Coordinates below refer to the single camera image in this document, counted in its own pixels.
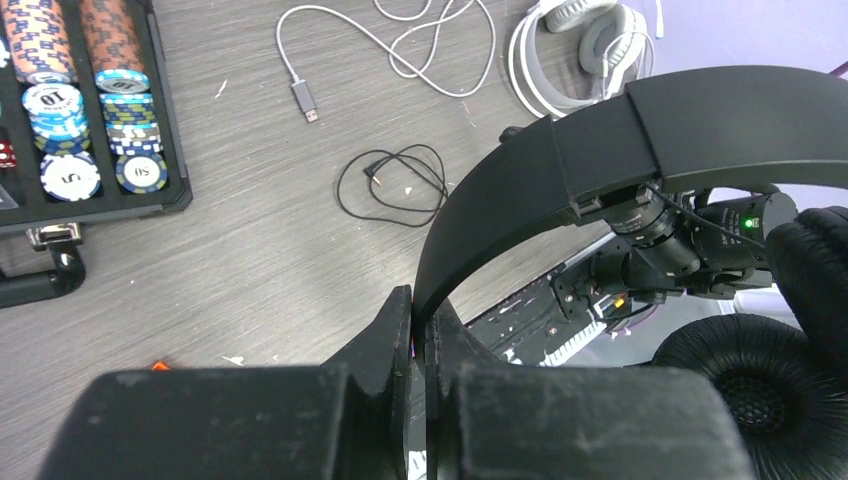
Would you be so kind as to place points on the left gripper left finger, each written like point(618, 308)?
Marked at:
point(345, 418)

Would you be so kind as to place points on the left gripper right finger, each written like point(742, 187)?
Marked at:
point(487, 419)

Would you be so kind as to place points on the black wired headphones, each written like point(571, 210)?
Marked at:
point(724, 126)

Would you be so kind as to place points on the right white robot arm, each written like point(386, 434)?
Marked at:
point(683, 244)

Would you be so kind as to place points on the white grey headphones at right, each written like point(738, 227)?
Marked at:
point(616, 43)

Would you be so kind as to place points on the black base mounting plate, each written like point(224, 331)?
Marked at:
point(552, 318)

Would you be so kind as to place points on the black poker chip case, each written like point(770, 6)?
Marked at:
point(88, 132)

